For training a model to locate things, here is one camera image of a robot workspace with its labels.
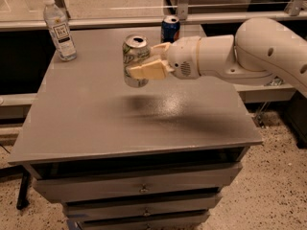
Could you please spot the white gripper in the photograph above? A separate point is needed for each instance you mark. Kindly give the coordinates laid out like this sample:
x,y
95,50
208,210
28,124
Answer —
x,y
182,57

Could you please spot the green 7up can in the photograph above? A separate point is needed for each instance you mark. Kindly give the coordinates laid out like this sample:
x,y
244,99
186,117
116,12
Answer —
x,y
135,49

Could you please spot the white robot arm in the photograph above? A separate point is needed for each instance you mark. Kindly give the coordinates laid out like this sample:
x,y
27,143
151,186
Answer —
x,y
261,50

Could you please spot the blue pepsi can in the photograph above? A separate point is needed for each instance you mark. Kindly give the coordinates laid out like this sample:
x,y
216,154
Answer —
x,y
170,29

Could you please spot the clear plastic water bottle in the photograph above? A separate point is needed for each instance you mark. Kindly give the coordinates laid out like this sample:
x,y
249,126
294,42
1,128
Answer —
x,y
58,27

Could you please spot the grey drawer cabinet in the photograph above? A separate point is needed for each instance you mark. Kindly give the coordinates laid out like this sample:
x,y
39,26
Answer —
x,y
85,121

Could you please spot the top grey drawer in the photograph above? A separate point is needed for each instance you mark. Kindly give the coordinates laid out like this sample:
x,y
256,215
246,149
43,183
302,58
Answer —
x,y
75,189

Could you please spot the grey drawer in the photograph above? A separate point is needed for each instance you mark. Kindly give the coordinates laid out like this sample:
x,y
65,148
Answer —
x,y
75,189
147,223
142,207

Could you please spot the middle grey drawer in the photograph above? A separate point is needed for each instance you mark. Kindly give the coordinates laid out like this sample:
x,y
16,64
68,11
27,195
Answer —
x,y
142,207

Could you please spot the bottom grey drawer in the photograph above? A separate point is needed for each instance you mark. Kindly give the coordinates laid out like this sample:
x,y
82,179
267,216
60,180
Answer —
x,y
147,223

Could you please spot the black floor stand leg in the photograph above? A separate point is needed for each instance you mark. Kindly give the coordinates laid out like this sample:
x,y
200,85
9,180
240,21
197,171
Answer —
x,y
22,201

